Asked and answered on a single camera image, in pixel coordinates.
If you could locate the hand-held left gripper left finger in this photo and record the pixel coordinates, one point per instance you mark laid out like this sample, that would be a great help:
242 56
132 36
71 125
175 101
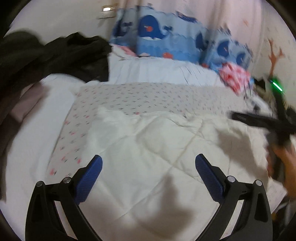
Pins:
89 179

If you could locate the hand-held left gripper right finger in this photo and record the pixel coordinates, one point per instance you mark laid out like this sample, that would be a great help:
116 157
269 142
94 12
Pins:
208 179

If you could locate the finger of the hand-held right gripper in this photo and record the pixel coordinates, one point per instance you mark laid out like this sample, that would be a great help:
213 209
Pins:
252 120

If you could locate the cream quilted jacket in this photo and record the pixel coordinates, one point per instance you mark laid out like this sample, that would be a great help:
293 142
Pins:
161 143

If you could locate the person's right hand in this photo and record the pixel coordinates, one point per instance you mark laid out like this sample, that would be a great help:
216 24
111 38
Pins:
289 166

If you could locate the paper clothing tags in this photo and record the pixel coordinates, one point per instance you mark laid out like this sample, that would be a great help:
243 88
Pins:
259 102

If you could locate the pink red striped cloth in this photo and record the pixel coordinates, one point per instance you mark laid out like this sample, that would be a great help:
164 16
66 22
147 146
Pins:
234 77

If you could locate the floral bed sheet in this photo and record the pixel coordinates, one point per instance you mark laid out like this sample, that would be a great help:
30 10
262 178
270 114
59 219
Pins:
138 96

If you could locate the white striped duvet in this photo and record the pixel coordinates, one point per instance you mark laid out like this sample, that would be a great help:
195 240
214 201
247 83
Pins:
157 70

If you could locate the black fuzzy garment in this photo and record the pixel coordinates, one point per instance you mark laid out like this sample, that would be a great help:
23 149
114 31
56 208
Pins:
81 55

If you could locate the whale print curtain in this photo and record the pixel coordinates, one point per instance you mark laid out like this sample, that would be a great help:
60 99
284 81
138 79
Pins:
161 30

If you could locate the dark green knit garment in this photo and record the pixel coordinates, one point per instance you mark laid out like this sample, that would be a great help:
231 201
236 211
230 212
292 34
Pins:
16 53

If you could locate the wall socket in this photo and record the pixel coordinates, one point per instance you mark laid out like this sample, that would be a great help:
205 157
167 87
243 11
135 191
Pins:
107 11

